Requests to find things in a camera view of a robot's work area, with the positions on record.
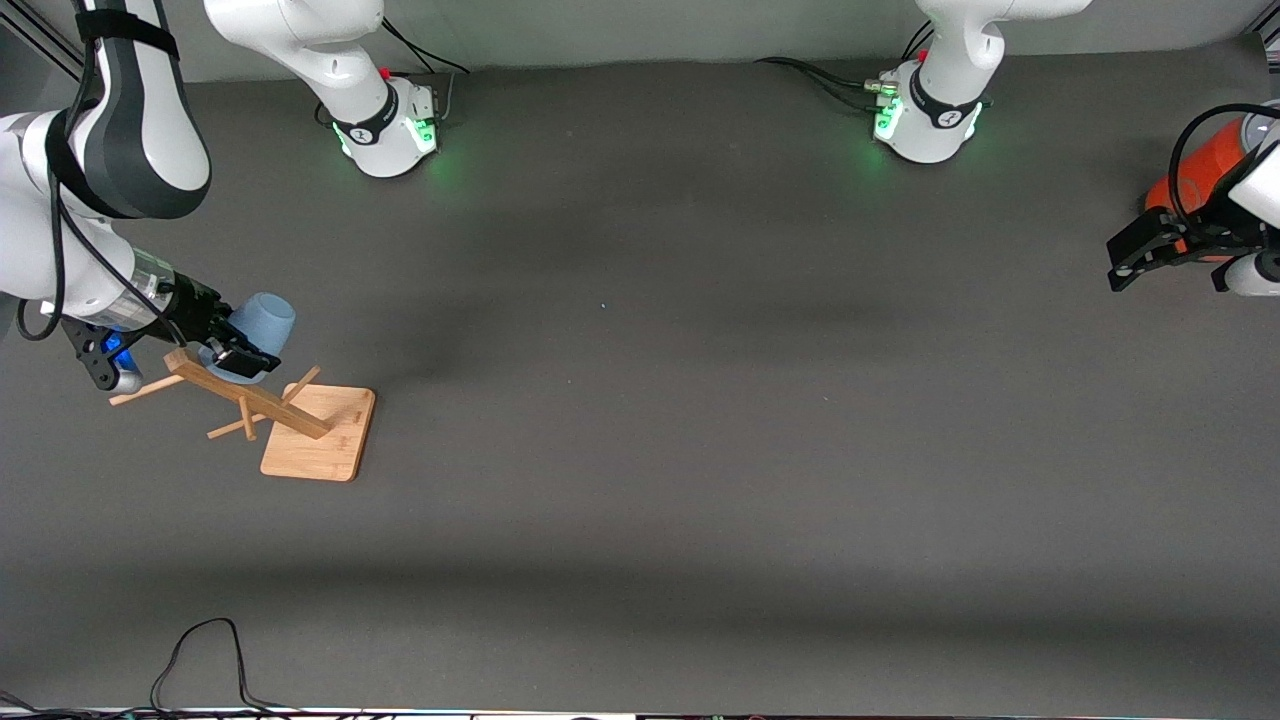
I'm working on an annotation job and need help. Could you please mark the orange cylindrical container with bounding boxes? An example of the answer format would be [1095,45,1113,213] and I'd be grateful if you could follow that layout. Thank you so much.
[1147,115,1251,263]

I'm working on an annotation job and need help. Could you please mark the black arm base cables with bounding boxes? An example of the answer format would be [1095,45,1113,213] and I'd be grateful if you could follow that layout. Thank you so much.
[753,20,901,111]
[383,15,469,126]

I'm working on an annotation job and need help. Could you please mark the black left arm wrist cable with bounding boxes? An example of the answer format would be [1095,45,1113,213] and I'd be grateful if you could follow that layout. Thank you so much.
[1168,103,1280,226]

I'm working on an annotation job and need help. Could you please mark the thin black loose cable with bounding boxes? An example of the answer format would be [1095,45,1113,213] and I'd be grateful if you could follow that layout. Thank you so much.
[150,618,301,716]

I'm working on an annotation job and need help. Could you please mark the wooden cup rack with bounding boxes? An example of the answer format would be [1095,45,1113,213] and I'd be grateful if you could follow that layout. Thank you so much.
[110,345,377,483]

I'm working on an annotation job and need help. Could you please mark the black left arm base cables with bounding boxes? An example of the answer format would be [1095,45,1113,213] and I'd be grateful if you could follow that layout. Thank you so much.
[753,20,901,111]

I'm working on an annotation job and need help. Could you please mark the dark grey table mat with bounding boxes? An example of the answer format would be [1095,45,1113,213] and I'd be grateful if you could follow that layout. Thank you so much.
[0,45,1280,713]

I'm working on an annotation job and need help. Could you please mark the light blue plastic cup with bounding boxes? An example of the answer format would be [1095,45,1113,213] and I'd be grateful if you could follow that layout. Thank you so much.
[200,292,297,385]

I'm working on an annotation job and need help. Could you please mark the black right arm base cables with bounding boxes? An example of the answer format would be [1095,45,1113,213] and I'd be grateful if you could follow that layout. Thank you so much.
[383,15,469,126]

